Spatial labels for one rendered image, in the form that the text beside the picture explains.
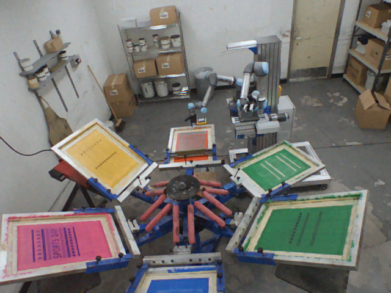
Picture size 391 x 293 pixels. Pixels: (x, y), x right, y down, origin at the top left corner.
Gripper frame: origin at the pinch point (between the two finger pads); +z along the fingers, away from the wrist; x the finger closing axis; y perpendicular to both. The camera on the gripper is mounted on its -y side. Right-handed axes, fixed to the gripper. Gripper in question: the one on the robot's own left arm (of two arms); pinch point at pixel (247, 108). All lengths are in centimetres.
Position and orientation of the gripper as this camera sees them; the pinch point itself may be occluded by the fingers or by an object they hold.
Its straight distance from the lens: 262.2
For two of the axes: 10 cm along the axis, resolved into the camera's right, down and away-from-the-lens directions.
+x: -8.9, -0.3, 4.5
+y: 2.5, 8.0, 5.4
